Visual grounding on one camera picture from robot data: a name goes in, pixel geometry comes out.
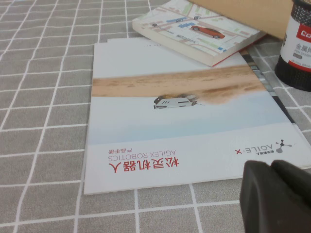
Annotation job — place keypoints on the white AgileX robotics brochure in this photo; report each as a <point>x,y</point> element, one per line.
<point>170,121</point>

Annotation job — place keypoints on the brown kraft notebook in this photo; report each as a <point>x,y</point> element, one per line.
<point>255,14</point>

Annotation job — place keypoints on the grey checked tablecloth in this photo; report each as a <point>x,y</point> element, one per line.
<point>36,121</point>

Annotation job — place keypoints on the white brochure with dark edge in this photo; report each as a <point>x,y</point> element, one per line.
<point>272,97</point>

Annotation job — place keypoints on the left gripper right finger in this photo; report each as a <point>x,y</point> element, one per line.
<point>296,176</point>

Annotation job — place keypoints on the map cover book with car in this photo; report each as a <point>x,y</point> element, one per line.
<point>194,36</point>

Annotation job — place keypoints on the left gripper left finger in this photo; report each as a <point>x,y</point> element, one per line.
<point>267,206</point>

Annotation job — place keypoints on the black mesh pen holder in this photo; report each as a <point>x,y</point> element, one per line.
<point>296,48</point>

